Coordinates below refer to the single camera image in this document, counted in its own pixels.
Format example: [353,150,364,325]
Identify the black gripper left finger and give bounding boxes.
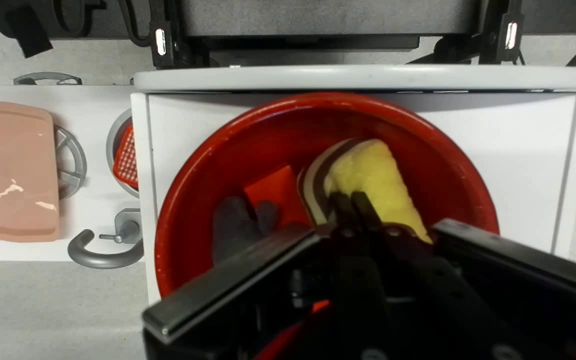
[330,190,369,360]

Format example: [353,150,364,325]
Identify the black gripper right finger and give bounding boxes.
[353,193,495,360]

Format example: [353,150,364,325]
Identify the red-orange plastic bowl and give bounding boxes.
[153,93,501,360]

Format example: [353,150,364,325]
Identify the white toy sink counter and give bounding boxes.
[0,83,146,264]

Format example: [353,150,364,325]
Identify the orange flat block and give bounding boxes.
[242,164,313,233]

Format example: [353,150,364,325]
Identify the grey plush toy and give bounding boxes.
[209,197,283,268]

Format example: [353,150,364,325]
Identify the white toy kitchen cabinet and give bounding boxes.
[129,64,576,308]

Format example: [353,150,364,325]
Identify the grey toy faucet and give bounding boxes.
[65,207,146,271]

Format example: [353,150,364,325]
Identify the orange mesh toy strainer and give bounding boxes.
[111,120,140,193]

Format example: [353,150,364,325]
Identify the grey toy stove burner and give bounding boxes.
[54,125,89,201]

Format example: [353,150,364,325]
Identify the pink plastic tray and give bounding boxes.
[0,101,64,245]

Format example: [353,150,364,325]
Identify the black foam block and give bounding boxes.
[0,0,56,60]

